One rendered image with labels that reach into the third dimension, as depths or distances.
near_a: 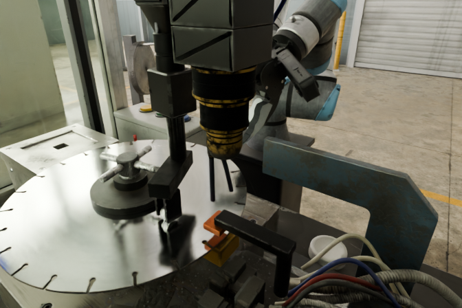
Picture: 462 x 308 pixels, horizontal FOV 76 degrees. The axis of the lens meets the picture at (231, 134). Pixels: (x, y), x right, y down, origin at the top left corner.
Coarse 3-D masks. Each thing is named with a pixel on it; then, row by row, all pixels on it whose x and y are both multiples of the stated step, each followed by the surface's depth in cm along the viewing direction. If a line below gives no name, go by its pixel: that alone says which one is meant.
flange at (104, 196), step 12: (96, 180) 43; (108, 180) 43; (120, 180) 40; (132, 180) 40; (144, 180) 41; (96, 192) 40; (108, 192) 40; (120, 192) 40; (132, 192) 40; (144, 192) 40; (96, 204) 38; (108, 204) 38; (120, 204) 38; (132, 204) 38; (144, 204) 38
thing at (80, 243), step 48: (144, 144) 56; (192, 144) 56; (48, 192) 42; (192, 192) 42; (240, 192) 42; (0, 240) 34; (48, 240) 34; (96, 240) 34; (144, 240) 34; (192, 240) 34; (48, 288) 28; (96, 288) 28
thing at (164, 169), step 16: (176, 128) 35; (176, 144) 36; (176, 160) 37; (192, 160) 40; (160, 176) 34; (176, 176) 34; (160, 192) 33; (176, 192) 35; (160, 208) 36; (176, 208) 35
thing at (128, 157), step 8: (128, 152) 41; (144, 152) 43; (112, 160) 41; (120, 160) 39; (128, 160) 39; (136, 160) 40; (112, 168) 38; (120, 168) 39; (128, 168) 40; (136, 168) 40; (144, 168) 39; (152, 168) 39; (104, 176) 37; (112, 176) 38; (120, 176) 40; (128, 176) 40; (136, 176) 41
